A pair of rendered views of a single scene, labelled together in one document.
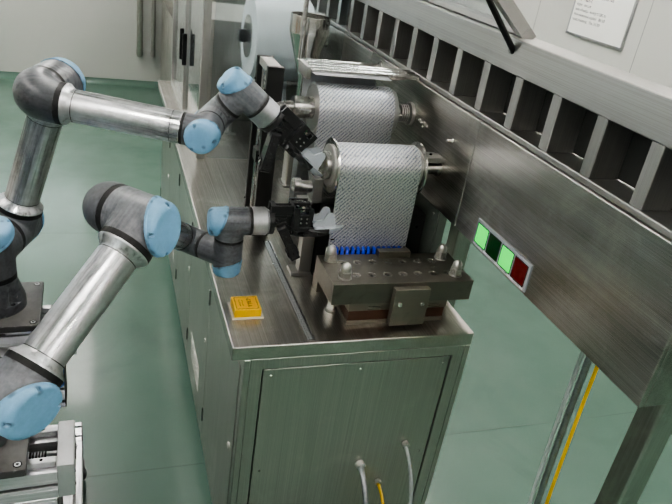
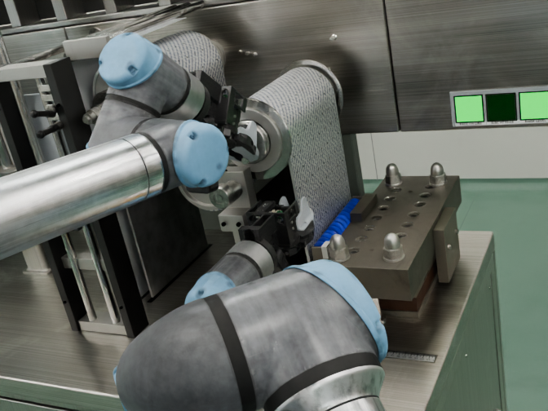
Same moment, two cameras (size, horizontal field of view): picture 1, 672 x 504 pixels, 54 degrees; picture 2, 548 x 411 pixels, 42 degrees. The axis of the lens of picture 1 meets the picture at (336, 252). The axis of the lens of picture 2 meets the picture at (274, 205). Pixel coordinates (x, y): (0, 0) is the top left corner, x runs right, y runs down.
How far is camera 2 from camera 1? 1.12 m
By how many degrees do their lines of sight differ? 35
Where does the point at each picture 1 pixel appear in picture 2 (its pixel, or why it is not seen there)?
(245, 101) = (170, 81)
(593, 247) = not seen: outside the picture
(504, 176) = (471, 19)
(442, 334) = (483, 252)
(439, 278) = (440, 194)
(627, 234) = not seen: outside the picture
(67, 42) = not seen: outside the picture
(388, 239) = (339, 198)
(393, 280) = (425, 223)
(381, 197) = (320, 146)
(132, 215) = (324, 317)
